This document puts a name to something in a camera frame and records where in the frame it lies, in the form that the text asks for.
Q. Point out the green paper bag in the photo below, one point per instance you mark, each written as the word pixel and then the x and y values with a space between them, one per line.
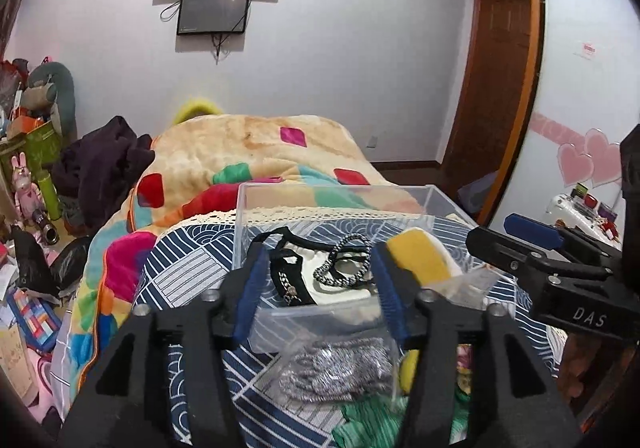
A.
pixel 42 142

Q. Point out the pink heart stickers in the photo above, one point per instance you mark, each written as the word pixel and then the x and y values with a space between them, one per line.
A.
pixel 592 160

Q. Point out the yellow white plush item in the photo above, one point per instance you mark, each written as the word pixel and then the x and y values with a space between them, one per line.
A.
pixel 417 253

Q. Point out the floral cloth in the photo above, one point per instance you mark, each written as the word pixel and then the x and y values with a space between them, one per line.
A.
pixel 462 368

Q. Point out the colourful flat box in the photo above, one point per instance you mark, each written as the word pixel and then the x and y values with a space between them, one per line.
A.
pixel 35 320

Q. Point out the clear plastic storage box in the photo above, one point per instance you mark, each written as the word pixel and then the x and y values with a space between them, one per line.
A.
pixel 320 323

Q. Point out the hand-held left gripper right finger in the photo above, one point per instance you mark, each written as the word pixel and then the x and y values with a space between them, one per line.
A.
pixel 389 295

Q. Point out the yellow fluffy item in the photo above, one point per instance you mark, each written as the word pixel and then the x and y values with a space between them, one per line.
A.
pixel 192 108

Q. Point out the dark blue bag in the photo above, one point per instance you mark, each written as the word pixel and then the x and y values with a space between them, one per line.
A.
pixel 477 195

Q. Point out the pink rabbit toy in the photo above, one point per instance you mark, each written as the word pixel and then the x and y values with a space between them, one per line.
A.
pixel 24 190

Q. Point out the wall socket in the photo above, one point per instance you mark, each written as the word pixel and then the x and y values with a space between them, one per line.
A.
pixel 372 142

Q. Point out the blue white patterned sheet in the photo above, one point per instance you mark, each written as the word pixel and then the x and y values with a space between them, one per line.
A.
pixel 190 253

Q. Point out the dark clothes pile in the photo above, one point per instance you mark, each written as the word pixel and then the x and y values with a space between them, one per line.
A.
pixel 100 162

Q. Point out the white sliding wardrobe door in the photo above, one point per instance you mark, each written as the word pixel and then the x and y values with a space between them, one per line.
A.
pixel 575 92

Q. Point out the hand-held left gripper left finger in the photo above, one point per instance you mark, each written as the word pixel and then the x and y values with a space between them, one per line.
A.
pixel 248 295

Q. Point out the small yellow soft item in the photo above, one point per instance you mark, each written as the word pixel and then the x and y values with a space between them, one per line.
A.
pixel 410 370

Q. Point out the colourful patchwork blanket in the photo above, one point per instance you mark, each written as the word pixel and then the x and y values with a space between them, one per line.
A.
pixel 225 142

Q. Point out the black cylinder object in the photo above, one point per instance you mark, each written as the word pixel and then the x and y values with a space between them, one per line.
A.
pixel 46 228

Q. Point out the grey plush toy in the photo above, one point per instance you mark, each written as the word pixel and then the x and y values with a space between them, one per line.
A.
pixel 57 87

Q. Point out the black plastic bag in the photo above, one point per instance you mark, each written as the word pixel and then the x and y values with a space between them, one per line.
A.
pixel 35 263

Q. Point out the wooden door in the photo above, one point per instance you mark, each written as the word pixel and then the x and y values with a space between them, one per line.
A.
pixel 492 77

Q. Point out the small wall monitor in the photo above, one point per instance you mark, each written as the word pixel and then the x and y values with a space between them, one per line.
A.
pixel 215 10

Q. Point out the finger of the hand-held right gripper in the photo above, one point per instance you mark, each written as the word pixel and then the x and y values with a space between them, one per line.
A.
pixel 532 229
pixel 500 248

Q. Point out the cardboard box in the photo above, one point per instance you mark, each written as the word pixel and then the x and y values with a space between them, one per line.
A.
pixel 15 363

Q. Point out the green bottle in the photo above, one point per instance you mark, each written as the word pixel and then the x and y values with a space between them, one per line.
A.
pixel 49 195

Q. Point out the silver sequin pouch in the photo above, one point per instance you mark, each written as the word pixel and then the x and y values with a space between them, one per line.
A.
pixel 335 370

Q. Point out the clear plastic packet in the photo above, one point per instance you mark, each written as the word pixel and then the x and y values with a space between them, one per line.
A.
pixel 470 285

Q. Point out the green pleated cloth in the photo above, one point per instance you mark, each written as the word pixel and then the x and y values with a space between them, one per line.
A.
pixel 370 423

